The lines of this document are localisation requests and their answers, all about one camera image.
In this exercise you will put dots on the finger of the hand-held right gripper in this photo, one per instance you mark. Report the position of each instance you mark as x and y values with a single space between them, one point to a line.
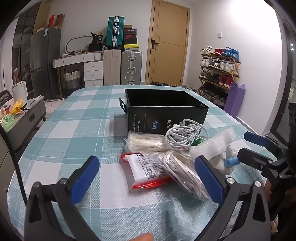
251 157
254 138

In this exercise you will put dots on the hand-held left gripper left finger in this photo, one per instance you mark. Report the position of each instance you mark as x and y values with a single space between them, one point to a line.
85 179

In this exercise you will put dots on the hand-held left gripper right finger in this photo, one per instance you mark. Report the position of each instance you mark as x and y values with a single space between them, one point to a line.
209 182

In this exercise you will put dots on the green packet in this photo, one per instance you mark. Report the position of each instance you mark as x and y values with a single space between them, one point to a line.
198 141

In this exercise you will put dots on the black cardboard box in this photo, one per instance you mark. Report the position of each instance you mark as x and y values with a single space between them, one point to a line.
161 115

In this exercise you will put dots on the person's left hand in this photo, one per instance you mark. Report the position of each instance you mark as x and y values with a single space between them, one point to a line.
143 237

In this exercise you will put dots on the purple fabric bag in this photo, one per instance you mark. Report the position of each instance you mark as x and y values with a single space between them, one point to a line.
234 102

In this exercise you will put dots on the red white packet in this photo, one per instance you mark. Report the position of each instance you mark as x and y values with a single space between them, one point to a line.
143 169

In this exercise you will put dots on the wooden shoe rack with shoes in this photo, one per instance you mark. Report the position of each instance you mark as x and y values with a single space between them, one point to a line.
219 66

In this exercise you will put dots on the grey side cabinet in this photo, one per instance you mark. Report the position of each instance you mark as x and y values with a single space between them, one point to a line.
32 113

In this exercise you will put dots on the green plastic bag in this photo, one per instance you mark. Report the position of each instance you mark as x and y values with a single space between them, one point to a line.
8 122

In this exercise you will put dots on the yellow plastic bag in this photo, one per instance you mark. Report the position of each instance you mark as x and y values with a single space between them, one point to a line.
16 107

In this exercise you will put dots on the woven laundry basket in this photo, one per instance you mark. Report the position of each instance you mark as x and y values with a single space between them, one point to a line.
71 80

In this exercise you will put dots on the trash bin with black liner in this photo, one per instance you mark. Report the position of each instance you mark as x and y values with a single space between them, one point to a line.
159 84

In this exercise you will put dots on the white appliance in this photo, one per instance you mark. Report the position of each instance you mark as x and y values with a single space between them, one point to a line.
20 91

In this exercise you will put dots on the white desk with drawers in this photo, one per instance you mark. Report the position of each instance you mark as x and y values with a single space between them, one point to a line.
92 69

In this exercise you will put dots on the beige suitcase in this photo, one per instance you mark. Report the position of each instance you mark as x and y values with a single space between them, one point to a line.
112 67

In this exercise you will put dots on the silver suitcase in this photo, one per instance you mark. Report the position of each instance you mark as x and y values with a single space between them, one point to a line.
131 67

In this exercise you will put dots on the grey refrigerator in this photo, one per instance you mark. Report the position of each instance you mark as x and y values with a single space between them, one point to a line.
45 62

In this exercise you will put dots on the yellow wooden door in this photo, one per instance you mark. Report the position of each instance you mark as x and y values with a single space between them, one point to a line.
168 46

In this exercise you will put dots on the black paper bag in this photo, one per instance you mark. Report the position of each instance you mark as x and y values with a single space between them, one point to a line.
96 41

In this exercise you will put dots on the black yellow shoe box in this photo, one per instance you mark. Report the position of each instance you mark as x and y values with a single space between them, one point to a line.
131 47

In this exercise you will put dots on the oval mirror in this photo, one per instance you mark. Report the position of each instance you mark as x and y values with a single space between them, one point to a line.
78 37

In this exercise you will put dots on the plain black shoe box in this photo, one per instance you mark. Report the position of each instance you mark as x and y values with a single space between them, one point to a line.
130 41

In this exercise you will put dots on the dark glass cabinet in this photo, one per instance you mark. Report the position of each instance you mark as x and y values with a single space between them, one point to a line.
22 46

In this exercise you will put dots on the teal suitcase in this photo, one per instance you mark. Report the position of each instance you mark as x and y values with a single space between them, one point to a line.
115 32

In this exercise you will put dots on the black shoe box red logo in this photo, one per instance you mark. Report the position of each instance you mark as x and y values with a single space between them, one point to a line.
130 33

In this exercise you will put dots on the red paper bag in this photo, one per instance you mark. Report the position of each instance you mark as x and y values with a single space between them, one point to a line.
52 21

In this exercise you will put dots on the cardboard boxes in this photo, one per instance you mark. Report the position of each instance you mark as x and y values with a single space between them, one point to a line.
42 16

